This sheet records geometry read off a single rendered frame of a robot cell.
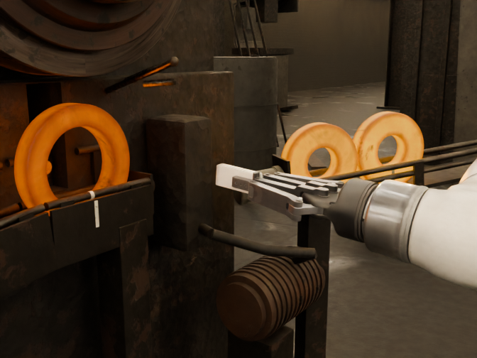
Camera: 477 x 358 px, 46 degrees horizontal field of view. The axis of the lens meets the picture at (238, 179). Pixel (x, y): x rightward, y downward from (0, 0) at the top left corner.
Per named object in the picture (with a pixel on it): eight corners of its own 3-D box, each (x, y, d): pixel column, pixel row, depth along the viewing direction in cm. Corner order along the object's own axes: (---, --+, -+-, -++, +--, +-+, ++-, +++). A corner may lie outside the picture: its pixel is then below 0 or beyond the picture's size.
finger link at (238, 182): (265, 193, 75) (253, 197, 73) (236, 185, 78) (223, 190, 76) (267, 182, 75) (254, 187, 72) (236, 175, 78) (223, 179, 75)
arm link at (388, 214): (427, 251, 69) (382, 238, 72) (439, 180, 66) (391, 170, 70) (401, 274, 62) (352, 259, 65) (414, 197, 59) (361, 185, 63)
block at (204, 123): (145, 243, 105) (140, 116, 100) (173, 232, 112) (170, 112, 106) (187, 255, 99) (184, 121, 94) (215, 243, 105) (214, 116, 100)
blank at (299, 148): (275, 128, 105) (282, 130, 102) (348, 116, 110) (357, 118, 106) (282, 206, 109) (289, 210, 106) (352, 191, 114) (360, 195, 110)
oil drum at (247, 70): (172, 189, 379) (169, 55, 359) (226, 174, 426) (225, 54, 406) (243, 202, 345) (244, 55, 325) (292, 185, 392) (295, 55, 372)
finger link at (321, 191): (328, 218, 71) (323, 221, 69) (253, 198, 77) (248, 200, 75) (331, 188, 70) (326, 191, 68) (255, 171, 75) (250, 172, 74)
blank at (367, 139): (347, 116, 110) (355, 118, 106) (414, 105, 114) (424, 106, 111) (351, 192, 114) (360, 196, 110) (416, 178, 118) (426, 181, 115)
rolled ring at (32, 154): (128, 99, 86) (114, 97, 88) (19, 108, 72) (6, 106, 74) (133, 213, 90) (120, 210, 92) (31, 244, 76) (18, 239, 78)
